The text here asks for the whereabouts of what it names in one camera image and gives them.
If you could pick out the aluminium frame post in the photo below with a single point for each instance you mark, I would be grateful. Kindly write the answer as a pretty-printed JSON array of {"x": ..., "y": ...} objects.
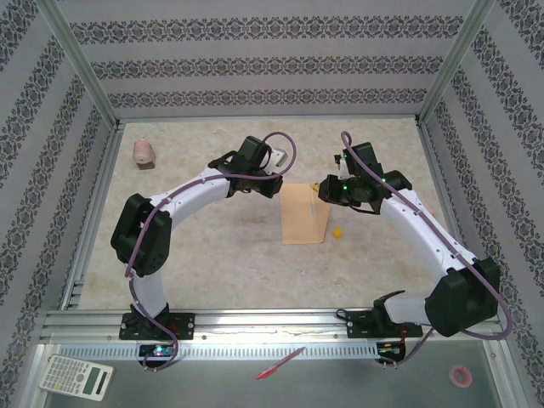
[
  {"x": 455, "y": 59},
  {"x": 82, "y": 59}
]

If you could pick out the aluminium front rail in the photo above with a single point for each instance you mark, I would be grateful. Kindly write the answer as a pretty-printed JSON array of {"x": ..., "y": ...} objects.
[{"x": 272, "y": 321}]

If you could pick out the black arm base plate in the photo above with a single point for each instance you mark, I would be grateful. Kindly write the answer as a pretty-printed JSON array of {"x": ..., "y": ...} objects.
[
  {"x": 185, "y": 325},
  {"x": 359, "y": 325}
]

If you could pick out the small circuit board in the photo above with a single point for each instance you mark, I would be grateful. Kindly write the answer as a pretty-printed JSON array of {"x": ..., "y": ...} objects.
[
  {"x": 158, "y": 351},
  {"x": 391, "y": 348}
]

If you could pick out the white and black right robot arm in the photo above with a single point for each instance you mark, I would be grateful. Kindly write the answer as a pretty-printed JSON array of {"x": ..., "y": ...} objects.
[{"x": 425, "y": 229}]

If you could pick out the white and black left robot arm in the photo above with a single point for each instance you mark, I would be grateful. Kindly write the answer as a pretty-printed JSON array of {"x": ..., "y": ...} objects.
[{"x": 191, "y": 193}]

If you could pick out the aluminium side rail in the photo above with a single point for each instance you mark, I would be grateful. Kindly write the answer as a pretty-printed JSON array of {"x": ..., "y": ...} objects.
[
  {"x": 100, "y": 191},
  {"x": 438, "y": 170}
]

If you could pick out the pink thread spool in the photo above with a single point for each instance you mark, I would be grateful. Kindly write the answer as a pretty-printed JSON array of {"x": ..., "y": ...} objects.
[{"x": 143, "y": 153}]

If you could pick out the yellow glue stick cap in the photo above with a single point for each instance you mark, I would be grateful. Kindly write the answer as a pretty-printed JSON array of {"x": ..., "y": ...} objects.
[{"x": 338, "y": 233}]

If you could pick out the red tape roll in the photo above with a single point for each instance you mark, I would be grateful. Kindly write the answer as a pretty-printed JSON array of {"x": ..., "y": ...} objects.
[{"x": 453, "y": 376}]

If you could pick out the red pen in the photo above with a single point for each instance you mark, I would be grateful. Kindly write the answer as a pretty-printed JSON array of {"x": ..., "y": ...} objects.
[{"x": 276, "y": 366}]

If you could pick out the white calculator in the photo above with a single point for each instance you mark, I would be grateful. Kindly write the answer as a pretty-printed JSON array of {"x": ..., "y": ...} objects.
[{"x": 72, "y": 376}]

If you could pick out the manila paper envelope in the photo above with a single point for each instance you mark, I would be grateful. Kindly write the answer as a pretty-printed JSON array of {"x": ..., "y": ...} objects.
[{"x": 297, "y": 221}]

